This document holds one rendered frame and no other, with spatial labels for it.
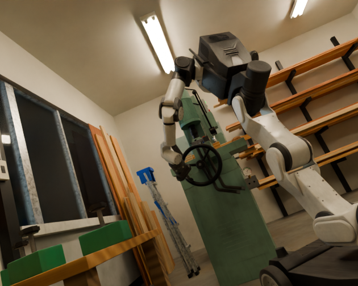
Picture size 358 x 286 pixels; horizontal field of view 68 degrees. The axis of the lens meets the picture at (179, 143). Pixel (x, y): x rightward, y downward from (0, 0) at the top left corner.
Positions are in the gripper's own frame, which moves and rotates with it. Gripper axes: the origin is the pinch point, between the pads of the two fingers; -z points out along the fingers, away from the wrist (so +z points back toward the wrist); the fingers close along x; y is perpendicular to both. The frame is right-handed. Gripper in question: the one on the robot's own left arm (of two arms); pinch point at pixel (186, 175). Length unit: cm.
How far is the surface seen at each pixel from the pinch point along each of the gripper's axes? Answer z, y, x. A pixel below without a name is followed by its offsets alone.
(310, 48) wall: -181, 71, 359
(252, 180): -27.7, -28.1, 24.7
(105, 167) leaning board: -74, 168, -8
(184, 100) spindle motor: 2, 44, 58
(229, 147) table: -16.6, -5.0, 38.3
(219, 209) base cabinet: -35.4, -13.6, -1.9
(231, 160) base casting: -21.5, -9.7, 30.8
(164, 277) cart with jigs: 45, -52, -51
